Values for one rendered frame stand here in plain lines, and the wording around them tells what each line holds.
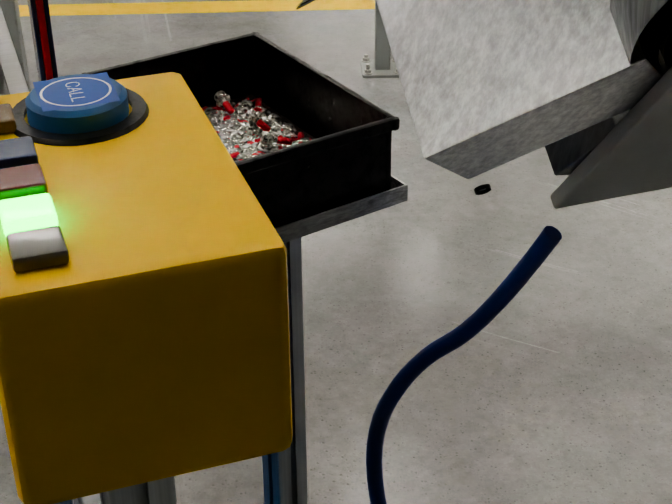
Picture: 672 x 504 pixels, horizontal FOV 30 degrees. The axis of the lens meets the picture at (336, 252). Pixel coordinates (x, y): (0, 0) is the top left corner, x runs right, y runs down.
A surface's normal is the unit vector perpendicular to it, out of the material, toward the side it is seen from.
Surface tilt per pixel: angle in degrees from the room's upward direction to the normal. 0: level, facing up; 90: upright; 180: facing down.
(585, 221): 0
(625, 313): 0
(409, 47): 55
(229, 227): 0
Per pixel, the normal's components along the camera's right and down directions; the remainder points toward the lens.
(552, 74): -0.48, -0.14
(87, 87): 0.00, -0.85
